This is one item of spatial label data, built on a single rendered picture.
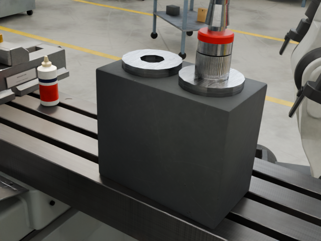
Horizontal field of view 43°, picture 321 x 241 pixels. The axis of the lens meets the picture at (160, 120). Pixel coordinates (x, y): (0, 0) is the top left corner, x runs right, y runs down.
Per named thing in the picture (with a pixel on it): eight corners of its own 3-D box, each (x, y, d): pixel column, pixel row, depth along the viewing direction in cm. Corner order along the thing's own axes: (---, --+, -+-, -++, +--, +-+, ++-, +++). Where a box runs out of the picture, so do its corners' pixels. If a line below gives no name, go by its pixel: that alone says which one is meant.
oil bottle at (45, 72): (49, 97, 94) (46, 51, 89) (63, 102, 93) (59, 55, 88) (36, 103, 91) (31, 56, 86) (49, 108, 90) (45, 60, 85)
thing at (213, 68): (197, 82, 53) (201, 44, 51) (191, 69, 58) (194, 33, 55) (233, 81, 54) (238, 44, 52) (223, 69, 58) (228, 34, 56)
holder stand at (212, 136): (142, 145, 77) (144, 41, 68) (250, 190, 66) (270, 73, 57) (97, 174, 69) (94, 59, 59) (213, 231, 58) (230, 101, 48)
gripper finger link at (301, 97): (292, 114, 93) (305, 90, 90) (291, 119, 90) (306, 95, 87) (285, 111, 93) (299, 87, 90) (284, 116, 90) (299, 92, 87)
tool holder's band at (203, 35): (201, 44, 51) (202, 36, 51) (194, 33, 55) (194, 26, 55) (238, 44, 52) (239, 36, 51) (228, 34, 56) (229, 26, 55)
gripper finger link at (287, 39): (281, 52, 133) (290, 35, 130) (282, 56, 131) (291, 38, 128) (276, 50, 133) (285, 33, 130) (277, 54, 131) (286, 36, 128)
